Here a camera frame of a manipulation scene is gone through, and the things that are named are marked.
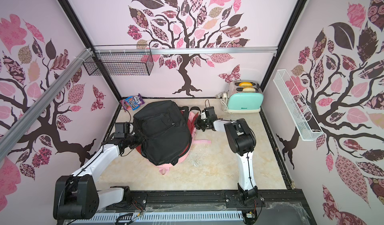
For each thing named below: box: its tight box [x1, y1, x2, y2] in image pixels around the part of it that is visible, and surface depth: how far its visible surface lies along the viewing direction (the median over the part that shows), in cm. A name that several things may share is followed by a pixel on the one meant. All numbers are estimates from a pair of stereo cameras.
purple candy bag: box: [120, 93, 145, 111], surface depth 116 cm
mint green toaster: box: [227, 79, 264, 114], surface depth 106 cm
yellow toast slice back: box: [238, 81, 253, 87], surface depth 105 cm
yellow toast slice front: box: [242, 87, 256, 92], surface depth 103 cm
